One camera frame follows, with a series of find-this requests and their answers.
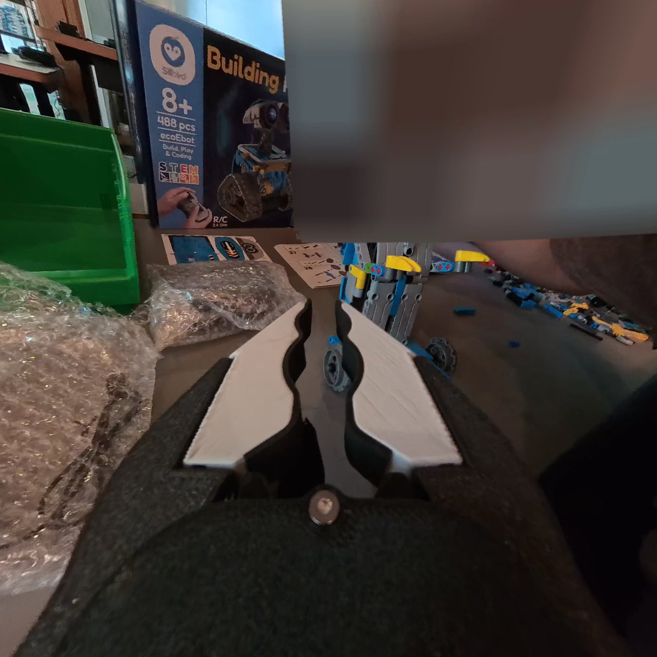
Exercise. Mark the grey desk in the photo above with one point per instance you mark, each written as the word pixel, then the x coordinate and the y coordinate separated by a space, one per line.
pixel 487 390

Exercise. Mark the wooden shelf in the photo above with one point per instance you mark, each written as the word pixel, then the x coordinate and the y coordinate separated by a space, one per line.
pixel 77 46

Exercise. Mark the pile of small building pieces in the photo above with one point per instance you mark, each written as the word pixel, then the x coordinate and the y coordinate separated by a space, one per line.
pixel 575 310

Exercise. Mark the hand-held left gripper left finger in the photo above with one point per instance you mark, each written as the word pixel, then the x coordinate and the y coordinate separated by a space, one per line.
pixel 246 410

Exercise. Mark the blue sticker sheet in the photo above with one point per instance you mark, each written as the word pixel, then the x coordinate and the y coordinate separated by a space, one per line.
pixel 190 249

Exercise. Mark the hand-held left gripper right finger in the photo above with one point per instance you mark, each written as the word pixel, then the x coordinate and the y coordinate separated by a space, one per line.
pixel 400 405

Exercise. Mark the large bubble wrap bag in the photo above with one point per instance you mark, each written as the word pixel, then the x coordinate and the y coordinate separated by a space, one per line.
pixel 56 410

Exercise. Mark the blue toy robot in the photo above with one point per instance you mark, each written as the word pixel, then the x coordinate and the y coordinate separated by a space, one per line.
pixel 390 303

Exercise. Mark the person's right forearm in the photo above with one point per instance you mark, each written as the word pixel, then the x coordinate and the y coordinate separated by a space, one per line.
pixel 590 272

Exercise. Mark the small bubble wrap bag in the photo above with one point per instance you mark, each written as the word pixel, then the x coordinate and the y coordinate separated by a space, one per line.
pixel 215 303

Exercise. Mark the blue beam with holes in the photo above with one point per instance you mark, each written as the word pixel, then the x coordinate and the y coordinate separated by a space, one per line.
pixel 464 310

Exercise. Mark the black axle rod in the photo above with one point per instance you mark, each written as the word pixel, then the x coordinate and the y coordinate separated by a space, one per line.
pixel 586 331

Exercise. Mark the green bin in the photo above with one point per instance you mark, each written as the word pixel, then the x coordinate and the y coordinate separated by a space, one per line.
pixel 61 205

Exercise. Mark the robot kit box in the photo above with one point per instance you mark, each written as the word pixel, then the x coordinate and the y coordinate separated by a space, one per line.
pixel 174 154

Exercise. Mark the instruction booklet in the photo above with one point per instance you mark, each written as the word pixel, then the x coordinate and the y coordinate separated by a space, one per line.
pixel 308 267

